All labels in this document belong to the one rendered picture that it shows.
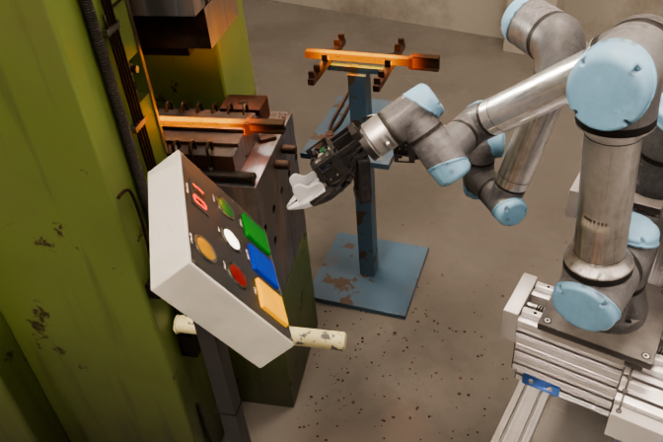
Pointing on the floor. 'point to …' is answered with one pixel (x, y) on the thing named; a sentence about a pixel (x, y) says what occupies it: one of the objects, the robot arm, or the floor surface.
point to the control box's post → (223, 385)
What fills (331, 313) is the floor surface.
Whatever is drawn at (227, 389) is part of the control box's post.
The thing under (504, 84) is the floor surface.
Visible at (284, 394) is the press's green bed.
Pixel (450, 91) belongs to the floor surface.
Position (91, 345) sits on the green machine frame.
